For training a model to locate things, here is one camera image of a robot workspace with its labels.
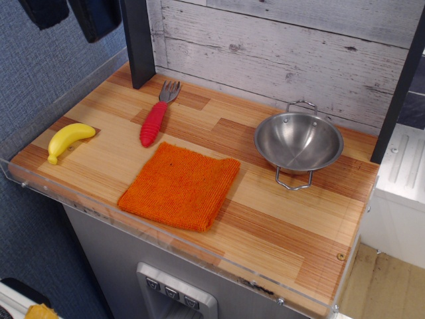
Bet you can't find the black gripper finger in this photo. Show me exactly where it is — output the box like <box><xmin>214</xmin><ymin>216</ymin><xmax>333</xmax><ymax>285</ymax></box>
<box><xmin>19</xmin><ymin>0</ymin><xmax>70</xmax><ymax>31</ymax></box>
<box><xmin>69</xmin><ymin>0</ymin><xmax>122</xmax><ymax>43</ymax></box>

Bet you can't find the yellow plastic toy banana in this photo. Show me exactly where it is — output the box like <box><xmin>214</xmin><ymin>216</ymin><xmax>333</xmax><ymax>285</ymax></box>
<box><xmin>47</xmin><ymin>123</ymin><xmax>96</xmax><ymax>165</ymax></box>

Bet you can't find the orange folded cloth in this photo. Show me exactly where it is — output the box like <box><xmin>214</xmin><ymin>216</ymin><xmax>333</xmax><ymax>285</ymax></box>
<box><xmin>118</xmin><ymin>142</ymin><xmax>240</xmax><ymax>232</ymax></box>

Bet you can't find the clear acrylic edge guard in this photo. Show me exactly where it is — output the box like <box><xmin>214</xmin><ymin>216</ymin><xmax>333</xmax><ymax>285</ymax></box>
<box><xmin>1</xmin><ymin>54</ymin><xmax>378</xmax><ymax>318</ymax></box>

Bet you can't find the silver dispenser button panel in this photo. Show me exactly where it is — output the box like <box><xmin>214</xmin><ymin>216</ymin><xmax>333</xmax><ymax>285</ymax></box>
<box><xmin>136</xmin><ymin>262</ymin><xmax>218</xmax><ymax>318</ymax></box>

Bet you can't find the yellow object bottom left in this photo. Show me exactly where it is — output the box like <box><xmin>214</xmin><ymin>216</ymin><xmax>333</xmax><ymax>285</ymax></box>
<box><xmin>25</xmin><ymin>304</ymin><xmax>59</xmax><ymax>319</ymax></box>

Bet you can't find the white grooved side counter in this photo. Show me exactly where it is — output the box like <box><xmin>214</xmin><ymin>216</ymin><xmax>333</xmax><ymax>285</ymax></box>
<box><xmin>377</xmin><ymin>124</ymin><xmax>424</xmax><ymax>203</ymax></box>

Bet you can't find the dark left cabinet post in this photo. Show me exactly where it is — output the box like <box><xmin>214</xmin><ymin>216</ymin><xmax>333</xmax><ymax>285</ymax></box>
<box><xmin>120</xmin><ymin>0</ymin><xmax>156</xmax><ymax>89</ymax></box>

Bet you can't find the dark cabinet post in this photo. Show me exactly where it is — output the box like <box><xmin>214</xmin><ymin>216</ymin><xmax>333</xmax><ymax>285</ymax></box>
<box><xmin>370</xmin><ymin>9</ymin><xmax>424</xmax><ymax>164</ymax></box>
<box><xmin>120</xmin><ymin>0</ymin><xmax>156</xmax><ymax>89</ymax></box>

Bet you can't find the red handled toy fork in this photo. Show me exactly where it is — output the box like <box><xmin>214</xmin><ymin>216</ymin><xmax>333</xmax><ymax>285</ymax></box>
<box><xmin>139</xmin><ymin>81</ymin><xmax>181</xmax><ymax>148</ymax></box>

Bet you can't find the small steel two-handled pan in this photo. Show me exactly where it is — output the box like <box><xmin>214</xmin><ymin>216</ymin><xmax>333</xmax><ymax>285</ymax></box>
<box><xmin>254</xmin><ymin>100</ymin><xmax>344</xmax><ymax>191</ymax></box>

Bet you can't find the dark right cabinet post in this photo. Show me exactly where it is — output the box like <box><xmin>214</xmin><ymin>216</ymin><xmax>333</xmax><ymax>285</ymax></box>
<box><xmin>370</xmin><ymin>9</ymin><xmax>424</xmax><ymax>164</ymax></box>

